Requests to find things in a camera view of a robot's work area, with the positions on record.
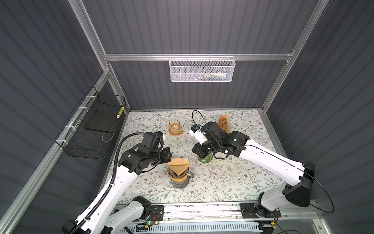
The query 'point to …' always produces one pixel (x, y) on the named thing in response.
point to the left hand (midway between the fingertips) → (172, 155)
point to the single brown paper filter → (178, 165)
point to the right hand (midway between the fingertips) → (193, 151)
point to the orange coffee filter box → (223, 122)
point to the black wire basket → (79, 141)
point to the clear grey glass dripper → (174, 175)
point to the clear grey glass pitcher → (184, 184)
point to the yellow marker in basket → (121, 110)
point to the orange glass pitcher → (175, 128)
